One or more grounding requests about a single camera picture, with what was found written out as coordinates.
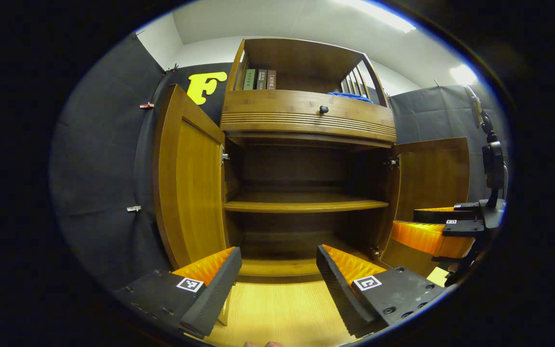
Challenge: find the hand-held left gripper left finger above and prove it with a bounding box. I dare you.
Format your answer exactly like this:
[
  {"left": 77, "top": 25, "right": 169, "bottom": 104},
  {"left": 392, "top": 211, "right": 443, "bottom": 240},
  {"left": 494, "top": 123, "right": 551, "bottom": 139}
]
[{"left": 114, "top": 247, "right": 243, "bottom": 339}]

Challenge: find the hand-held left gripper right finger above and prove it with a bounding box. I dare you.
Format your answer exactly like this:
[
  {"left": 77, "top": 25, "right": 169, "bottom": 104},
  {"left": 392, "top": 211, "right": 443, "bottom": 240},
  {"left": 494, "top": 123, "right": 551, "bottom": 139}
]
[{"left": 316, "top": 244, "right": 448, "bottom": 339}]

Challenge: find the wooden shoe cabinet door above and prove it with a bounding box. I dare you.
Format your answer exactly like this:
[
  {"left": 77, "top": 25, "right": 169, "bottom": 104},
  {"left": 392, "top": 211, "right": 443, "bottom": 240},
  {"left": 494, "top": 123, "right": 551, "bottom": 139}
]
[
  {"left": 379, "top": 137, "right": 472, "bottom": 278},
  {"left": 151, "top": 83, "right": 230, "bottom": 270}
]

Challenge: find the wooden cabinet shelf board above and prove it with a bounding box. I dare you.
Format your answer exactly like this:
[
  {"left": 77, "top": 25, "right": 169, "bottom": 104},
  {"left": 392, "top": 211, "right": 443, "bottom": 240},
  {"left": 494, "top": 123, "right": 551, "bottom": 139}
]
[{"left": 224, "top": 193, "right": 390, "bottom": 214}]

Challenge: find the blue cloth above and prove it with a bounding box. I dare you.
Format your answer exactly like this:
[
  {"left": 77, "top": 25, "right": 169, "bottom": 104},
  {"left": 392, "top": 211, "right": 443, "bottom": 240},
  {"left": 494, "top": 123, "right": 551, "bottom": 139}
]
[{"left": 327, "top": 92, "right": 374, "bottom": 104}]

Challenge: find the wooden ribbed drawer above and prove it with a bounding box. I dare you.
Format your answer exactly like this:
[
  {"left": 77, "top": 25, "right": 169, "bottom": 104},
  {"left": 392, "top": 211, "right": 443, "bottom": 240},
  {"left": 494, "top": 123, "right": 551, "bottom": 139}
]
[{"left": 220, "top": 90, "right": 397, "bottom": 144}]

